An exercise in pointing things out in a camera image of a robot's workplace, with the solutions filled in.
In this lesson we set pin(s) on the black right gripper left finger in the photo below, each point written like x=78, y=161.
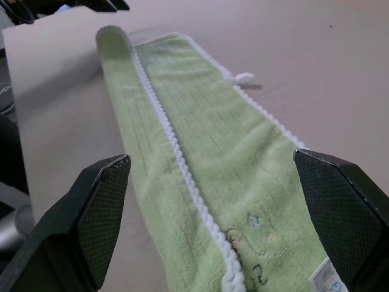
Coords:
x=60, y=231

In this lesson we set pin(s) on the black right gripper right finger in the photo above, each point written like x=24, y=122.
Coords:
x=346, y=219

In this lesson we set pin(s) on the light green cloth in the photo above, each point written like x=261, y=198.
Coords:
x=212, y=152

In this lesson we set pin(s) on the black angular object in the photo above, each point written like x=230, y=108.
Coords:
x=103, y=4

